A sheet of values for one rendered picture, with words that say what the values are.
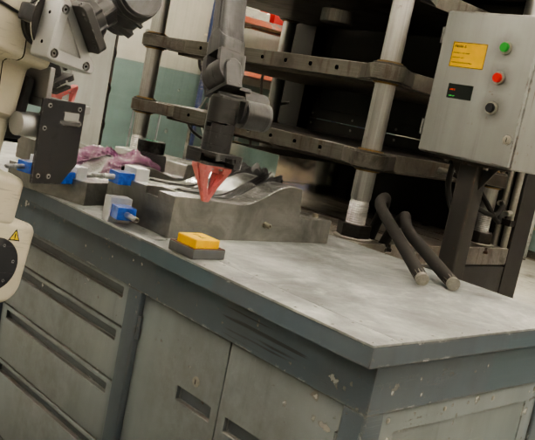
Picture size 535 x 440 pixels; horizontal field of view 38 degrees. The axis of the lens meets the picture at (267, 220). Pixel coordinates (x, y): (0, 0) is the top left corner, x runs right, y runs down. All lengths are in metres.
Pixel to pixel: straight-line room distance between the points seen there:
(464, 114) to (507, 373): 0.87
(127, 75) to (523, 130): 7.73
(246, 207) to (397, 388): 0.65
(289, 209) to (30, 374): 0.80
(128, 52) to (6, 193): 8.08
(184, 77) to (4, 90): 8.42
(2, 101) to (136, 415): 0.71
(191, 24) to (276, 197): 8.14
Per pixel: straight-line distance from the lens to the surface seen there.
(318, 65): 2.51
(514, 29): 2.20
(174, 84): 9.84
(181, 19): 9.84
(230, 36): 1.54
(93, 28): 1.37
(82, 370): 1.95
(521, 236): 2.95
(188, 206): 1.67
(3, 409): 2.30
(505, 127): 2.16
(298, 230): 1.91
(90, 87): 6.14
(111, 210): 1.72
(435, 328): 1.37
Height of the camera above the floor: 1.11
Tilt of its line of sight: 8 degrees down
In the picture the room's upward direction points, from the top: 11 degrees clockwise
